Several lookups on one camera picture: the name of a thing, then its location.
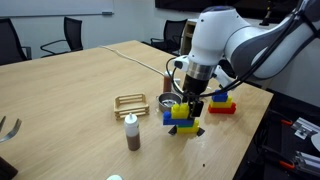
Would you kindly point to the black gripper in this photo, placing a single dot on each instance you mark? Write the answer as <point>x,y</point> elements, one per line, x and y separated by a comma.
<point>196,86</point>

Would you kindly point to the ribbed aluminium rail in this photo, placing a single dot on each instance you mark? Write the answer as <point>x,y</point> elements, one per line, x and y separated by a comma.
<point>306,163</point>

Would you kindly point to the dark blue triangular piece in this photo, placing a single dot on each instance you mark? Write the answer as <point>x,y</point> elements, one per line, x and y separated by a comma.
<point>200,132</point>

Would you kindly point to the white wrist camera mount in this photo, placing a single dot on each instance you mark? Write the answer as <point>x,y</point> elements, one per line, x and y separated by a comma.
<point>181,63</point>

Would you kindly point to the brown sauce bottle white cap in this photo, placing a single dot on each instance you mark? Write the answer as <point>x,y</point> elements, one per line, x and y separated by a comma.
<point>132,140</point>

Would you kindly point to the small black tape patch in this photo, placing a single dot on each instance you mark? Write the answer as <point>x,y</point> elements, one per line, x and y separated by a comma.
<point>172,131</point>

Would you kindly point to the small steel pot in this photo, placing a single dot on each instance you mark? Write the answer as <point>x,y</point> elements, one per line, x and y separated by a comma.
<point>166,100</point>

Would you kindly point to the grey metal disc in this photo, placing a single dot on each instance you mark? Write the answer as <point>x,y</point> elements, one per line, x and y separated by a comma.
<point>316,142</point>

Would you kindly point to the whiteboard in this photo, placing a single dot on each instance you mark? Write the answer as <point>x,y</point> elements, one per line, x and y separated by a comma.
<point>50,6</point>

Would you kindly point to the grey whiteboard eraser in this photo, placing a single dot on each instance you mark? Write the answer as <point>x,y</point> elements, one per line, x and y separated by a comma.
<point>107,13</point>

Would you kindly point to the black camera stand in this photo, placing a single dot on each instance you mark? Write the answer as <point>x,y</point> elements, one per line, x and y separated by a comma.
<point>266,18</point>

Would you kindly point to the small wooden slat crate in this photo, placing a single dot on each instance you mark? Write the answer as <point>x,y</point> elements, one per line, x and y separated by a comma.
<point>131,108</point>

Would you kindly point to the black perforated board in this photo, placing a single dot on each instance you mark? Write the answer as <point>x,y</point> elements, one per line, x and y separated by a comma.
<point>276,140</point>

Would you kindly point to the red yellow blue block stack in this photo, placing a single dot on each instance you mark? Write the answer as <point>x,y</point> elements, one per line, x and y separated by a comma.
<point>221,108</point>

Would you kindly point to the black office chair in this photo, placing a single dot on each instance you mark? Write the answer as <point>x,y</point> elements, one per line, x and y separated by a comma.
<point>173,30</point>
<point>73,31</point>
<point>10,40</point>

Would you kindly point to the orange and black clamp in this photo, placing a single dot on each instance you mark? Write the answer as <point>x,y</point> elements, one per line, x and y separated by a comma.
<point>286,165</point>
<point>286,122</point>

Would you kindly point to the dark brown box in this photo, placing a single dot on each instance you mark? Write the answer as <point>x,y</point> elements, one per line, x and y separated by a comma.
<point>6,170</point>

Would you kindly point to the aluminium bracket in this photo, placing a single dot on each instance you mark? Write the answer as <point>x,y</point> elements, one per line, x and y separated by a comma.
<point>305,128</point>

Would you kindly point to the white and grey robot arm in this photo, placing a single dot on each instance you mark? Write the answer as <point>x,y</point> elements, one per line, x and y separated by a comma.
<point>216,33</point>

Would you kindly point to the dark wall screen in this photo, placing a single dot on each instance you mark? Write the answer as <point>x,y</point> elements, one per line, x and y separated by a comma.
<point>180,4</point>

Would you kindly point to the silver metal tongs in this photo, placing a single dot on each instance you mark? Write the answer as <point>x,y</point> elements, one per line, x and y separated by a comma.
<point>15,128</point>

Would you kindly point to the yellow and blue block stack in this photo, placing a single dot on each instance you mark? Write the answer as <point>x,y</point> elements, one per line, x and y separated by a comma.
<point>180,111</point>

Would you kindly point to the white round cap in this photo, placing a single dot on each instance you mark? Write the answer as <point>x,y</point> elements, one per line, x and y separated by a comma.
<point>115,177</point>

